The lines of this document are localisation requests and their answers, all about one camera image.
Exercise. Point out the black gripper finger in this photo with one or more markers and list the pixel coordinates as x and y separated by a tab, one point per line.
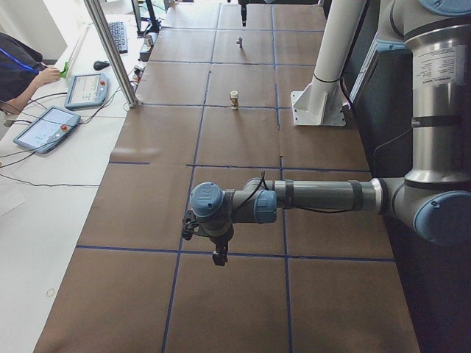
243	4

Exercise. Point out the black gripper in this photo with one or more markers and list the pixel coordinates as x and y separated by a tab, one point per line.
218	242

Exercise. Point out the brass white PPR valve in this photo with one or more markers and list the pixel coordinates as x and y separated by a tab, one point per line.
234	96

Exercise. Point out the seated person's forearm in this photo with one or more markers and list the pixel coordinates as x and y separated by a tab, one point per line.
16	105

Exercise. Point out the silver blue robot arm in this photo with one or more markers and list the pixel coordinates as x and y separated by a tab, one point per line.
415	169

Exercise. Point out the seated person's hand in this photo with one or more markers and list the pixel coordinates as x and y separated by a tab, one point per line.
48	75

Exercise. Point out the black monitor stand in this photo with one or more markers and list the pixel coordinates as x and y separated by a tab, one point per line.
146	21

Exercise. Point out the black keyboard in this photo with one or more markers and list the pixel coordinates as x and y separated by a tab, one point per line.
118	33

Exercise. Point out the black computer mouse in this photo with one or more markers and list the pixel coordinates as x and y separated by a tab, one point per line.
100	65

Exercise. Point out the far teach pendant tablet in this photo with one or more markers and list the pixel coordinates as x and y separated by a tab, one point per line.
86	91

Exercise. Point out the teach pendant tablet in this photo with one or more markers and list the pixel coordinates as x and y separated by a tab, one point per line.
86	91
48	131

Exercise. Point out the green plastic clamp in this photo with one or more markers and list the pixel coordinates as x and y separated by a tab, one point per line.
65	70

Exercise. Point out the near teach pendant tablet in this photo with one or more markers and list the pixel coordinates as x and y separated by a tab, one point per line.
48	131

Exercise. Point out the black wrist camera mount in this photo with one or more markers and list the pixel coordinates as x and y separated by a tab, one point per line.
190	225

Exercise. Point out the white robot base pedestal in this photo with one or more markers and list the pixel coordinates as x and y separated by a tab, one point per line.
320	103

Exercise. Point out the aluminium frame post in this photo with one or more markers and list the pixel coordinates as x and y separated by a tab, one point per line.
95	12

